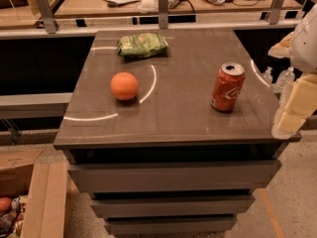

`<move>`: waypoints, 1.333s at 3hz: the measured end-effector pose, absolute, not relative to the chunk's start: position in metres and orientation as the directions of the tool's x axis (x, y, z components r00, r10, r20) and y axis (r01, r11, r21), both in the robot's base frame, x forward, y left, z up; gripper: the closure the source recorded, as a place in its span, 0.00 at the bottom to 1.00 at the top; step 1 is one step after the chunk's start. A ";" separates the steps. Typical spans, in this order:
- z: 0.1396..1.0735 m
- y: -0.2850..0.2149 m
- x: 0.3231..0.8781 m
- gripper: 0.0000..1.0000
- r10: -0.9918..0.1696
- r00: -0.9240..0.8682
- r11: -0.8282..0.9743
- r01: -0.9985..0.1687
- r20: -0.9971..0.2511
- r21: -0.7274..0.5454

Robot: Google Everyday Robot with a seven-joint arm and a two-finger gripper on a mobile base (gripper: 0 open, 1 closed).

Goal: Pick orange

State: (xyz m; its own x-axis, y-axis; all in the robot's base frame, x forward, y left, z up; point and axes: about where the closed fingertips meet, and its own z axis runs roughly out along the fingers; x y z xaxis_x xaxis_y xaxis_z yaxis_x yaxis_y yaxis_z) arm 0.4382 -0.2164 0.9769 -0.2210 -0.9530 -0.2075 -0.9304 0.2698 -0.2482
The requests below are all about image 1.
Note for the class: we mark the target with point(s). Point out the cardboard box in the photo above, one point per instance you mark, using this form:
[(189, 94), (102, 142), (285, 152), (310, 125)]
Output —
[(44, 185)]

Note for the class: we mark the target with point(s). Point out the red item in box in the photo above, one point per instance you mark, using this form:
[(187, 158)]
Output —
[(5, 204)]

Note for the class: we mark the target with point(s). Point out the orange fruit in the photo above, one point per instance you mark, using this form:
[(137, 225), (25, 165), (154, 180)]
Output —
[(124, 86)]

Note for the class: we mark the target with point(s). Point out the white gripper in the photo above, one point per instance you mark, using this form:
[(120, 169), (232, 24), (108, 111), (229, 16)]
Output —
[(306, 47)]

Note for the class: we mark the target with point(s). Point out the red soda can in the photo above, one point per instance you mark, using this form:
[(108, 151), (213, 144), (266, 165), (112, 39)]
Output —
[(228, 84)]

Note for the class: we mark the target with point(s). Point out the right metal bracket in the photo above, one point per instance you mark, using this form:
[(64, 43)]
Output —
[(275, 9)]

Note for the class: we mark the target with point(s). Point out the green chip bag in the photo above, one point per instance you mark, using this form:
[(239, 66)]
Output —
[(141, 46)]

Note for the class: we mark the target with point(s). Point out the clear plastic bottle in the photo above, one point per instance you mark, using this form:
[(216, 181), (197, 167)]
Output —
[(284, 77), (267, 77)]

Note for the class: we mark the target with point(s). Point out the middle metal bracket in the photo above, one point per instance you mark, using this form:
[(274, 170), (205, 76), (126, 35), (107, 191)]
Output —
[(162, 14)]

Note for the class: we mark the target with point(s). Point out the metal bracket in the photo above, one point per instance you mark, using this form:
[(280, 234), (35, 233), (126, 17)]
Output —
[(162, 14), (47, 16), (275, 9)]

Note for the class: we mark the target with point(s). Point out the grey drawer cabinet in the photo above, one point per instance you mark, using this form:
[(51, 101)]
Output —
[(166, 161)]

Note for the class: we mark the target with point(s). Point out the left metal bracket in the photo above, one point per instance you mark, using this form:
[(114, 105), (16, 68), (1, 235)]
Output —
[(47, 16)]

